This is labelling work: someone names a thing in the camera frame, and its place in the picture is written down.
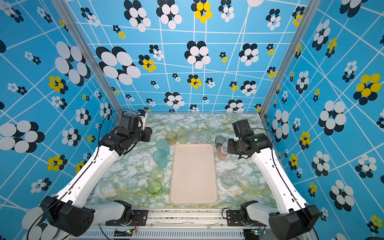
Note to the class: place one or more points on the aluminium corner post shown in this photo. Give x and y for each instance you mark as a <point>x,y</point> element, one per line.
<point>286,61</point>
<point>78,36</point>

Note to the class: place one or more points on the amber yellow plastic cup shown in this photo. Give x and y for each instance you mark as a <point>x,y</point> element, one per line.
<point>172,138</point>

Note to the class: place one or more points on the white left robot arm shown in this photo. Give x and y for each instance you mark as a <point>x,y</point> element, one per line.
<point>67,210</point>

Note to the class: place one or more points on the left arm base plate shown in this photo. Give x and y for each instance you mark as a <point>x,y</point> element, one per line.
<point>139,219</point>

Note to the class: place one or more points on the teal textured cup near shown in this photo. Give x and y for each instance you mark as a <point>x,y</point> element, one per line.
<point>160,158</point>

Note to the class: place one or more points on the right aluminium corner post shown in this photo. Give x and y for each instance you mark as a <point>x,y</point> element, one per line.
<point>286,61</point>

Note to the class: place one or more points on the left aluminium corner post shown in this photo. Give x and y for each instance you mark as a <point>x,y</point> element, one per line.
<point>78,36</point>

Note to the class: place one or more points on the clear textured plastic cup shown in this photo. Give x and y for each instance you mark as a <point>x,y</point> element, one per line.
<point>193,137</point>

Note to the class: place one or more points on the large clear plastic cup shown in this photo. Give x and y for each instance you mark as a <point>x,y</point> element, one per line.
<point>228,179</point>

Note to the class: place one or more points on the teal textured cup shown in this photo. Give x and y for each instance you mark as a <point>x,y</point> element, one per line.
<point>163,144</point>
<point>160,158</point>

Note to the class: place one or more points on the pale green plastic cup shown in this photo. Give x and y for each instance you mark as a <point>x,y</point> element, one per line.
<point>157,174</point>

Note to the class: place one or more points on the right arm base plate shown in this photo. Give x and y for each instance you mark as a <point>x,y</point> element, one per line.
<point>234,219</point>

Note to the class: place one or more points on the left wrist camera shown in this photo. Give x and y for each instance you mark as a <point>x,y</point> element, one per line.
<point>142,114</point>

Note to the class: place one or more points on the small clear faceted glass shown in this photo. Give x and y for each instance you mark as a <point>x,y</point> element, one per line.
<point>203,138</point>

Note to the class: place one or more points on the pale pink plastic tray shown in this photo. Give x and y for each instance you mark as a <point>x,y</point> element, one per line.
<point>194,178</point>

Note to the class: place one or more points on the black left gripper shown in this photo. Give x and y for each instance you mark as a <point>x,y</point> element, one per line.
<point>148,131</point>

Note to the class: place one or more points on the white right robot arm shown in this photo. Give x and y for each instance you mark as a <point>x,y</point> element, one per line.
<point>293,217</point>

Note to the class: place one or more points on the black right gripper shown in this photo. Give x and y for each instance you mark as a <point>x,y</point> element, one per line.
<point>230,149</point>

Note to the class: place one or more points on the light green textured cup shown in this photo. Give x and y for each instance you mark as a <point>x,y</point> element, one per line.
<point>182,136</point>

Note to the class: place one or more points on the pink textured plastic cup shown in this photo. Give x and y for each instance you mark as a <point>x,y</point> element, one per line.
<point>221,156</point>

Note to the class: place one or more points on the dark grey plastic cup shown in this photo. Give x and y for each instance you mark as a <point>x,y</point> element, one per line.
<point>219,141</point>

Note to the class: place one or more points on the bright green plastic cup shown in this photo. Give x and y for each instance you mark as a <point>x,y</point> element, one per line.
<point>154,187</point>

